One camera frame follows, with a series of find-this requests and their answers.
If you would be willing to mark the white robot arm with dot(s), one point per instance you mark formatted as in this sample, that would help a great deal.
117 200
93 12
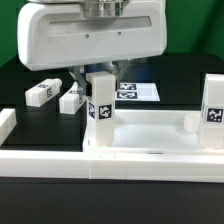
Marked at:
65 33

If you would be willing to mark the marker tag sheet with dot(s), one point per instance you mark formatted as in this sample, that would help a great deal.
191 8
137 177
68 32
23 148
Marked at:
137 92

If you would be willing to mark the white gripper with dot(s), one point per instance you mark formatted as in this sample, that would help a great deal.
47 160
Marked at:
64 33

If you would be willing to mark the white left fence block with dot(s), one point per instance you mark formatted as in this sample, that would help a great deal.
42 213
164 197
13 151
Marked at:
7 123

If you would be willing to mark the white front fence bar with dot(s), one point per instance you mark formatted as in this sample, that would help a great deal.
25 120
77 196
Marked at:
79 165

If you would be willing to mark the white desk top tray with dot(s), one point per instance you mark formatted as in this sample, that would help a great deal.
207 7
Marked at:
153 132

